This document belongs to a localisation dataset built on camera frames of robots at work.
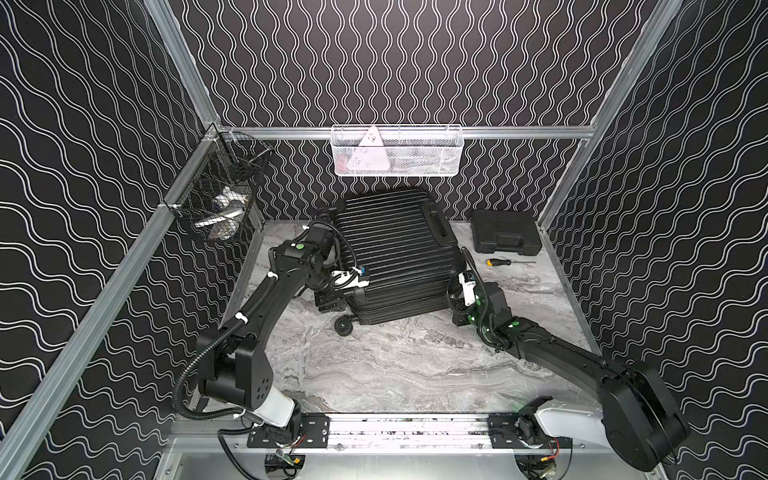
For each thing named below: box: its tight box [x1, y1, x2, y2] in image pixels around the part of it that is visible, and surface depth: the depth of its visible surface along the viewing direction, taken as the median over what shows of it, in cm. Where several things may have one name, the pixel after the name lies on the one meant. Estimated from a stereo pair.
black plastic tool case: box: [471, 210, 542, 255], surface depth 114 cm
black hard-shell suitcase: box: [334, 187, 467, 336], surface depth 89 cm
